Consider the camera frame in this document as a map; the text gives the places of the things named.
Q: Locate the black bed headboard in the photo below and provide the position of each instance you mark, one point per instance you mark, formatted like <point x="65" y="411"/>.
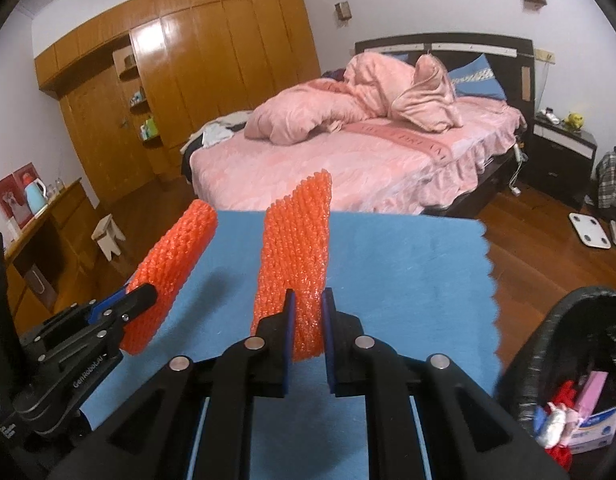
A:
<point x="511" y="58"/>

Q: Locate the blue electric kettle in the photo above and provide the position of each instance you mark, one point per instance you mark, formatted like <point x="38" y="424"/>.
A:
<point x="35" y="192"/>

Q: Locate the blue pillow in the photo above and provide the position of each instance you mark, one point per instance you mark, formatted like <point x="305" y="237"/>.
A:
<point x="477" y="79"/>

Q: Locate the white blue glove box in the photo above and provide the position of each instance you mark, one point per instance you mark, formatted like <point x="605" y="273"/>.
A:
<point x="596" y="432"/>

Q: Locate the yellow toy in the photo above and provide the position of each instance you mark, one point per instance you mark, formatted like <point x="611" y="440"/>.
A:
<point x="574" y="121"/>

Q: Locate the white tissue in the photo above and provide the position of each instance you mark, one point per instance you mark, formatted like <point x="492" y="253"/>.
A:
<point x="552" y="429"/>

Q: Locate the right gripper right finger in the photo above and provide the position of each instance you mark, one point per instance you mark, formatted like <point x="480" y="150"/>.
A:
<point x="425" y="419"/>

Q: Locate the black nightstand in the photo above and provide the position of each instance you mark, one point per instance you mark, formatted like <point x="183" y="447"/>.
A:
<point x="560" y="161"/>

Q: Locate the white small stool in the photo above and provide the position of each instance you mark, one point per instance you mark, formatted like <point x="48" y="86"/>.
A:
<point x="107" y="236"/>

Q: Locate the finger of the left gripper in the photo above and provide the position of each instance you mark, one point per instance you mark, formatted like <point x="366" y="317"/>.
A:
<point x="99" y="307"/>
<point x="122" y="317"/>

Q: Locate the wall power socket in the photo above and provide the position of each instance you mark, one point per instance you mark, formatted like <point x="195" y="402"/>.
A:
<point x="544" y="56"/>

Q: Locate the wooden side desk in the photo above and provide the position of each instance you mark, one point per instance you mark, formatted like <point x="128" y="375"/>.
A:
<point x="52" y="265"/>

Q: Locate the black lined trash bin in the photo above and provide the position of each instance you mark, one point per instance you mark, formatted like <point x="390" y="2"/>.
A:
<point x="576" y="337"/>

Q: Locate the pink duvet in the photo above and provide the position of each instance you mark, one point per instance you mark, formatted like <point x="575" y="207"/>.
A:
<point x="374" y="85"/>

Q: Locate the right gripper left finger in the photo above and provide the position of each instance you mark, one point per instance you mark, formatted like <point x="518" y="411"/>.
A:
<point x="192" y="419"/>

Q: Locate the pink face mask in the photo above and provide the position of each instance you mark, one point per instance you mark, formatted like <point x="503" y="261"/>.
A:
<point x="589" y="396"/>

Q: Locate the bed with pink sheet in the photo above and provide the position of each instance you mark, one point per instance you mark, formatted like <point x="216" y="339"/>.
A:
<point x="379" y="165"/>

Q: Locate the wooden wardrobe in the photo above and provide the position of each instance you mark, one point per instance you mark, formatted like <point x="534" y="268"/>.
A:
<point x="136" y="81"/>

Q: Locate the white bathroom scale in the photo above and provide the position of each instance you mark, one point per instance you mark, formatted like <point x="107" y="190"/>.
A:
<point x="589" y="231"/>

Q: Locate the clothes pile on bed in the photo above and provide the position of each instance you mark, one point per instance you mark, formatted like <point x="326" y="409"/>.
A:
<point x="210" y="134"/>

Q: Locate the orange foam net sleeve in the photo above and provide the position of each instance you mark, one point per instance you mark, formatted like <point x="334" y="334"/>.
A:
<point x="295" y="255"/>

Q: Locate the red cloth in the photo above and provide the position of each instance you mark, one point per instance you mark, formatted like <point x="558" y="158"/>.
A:
<point x="567" y="395"/>

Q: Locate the blue plastic wrapper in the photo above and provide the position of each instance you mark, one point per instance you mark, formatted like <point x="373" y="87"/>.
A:
<point x="540" y="416"/>

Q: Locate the left wall lamp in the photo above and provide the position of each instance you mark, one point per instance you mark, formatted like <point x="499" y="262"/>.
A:
<point x="343" y="11"/>

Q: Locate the red picture frame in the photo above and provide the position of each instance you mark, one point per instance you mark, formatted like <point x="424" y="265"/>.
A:
<point x="13" y="202"/>

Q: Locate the plaid bag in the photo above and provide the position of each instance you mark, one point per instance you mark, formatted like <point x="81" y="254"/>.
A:
<point x="606" y="178"/>

